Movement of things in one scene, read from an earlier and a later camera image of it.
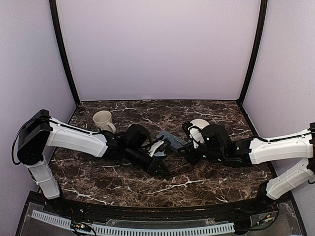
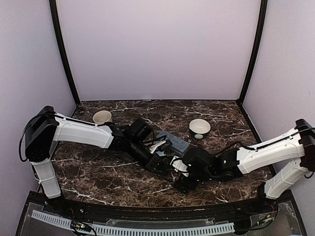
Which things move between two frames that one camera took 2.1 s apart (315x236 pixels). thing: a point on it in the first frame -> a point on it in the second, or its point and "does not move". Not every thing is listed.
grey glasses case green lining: x=175 y=141 does not move
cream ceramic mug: x=102 y=119 does not move
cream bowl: x=200 y=123 does not move
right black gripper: x=191 y=157 -> x=191 y=185
